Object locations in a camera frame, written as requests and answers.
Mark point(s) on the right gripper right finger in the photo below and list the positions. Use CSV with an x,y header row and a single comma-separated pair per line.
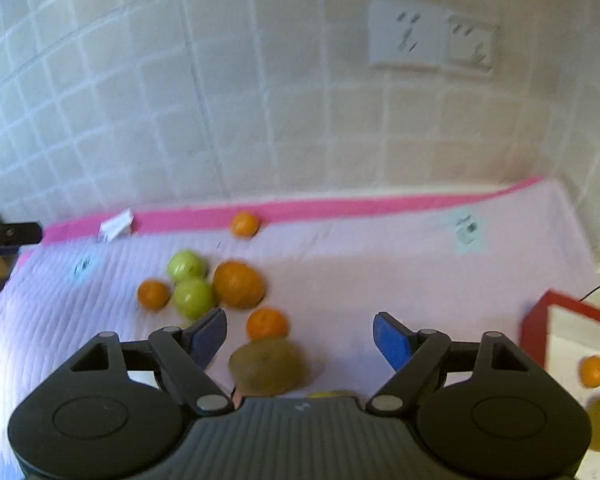
x,y
416,359

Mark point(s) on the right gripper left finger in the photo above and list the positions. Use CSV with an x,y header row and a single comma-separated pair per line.
x,y
183,356

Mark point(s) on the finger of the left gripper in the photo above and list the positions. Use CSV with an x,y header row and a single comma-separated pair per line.
x,y
15,235

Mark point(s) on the green apple front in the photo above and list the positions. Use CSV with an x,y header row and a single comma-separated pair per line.
x,y
193,298

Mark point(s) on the green apple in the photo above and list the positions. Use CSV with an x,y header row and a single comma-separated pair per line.
x,y
187,264
193,298

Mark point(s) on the brown kiwi fruit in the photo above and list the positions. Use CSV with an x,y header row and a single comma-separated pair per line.
x,y
268,367

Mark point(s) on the red white box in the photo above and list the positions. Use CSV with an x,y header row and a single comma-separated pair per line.
x,y
560,332

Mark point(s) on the large orange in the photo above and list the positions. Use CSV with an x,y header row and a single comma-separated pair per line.
x,y
238,285

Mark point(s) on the pink quilted mat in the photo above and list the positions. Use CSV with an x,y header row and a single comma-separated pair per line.
x,y
462,264

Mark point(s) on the white mat label tag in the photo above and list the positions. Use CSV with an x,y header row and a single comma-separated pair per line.
x,y
117,226

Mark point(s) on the small mandarin by border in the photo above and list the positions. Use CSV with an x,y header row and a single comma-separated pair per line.
x,y
245,224

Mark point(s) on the mandarin in box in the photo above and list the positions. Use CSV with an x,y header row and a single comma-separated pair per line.
x,y
589,372

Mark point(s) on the white wall socket plate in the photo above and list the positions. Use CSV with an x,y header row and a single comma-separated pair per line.
x,y
419,34

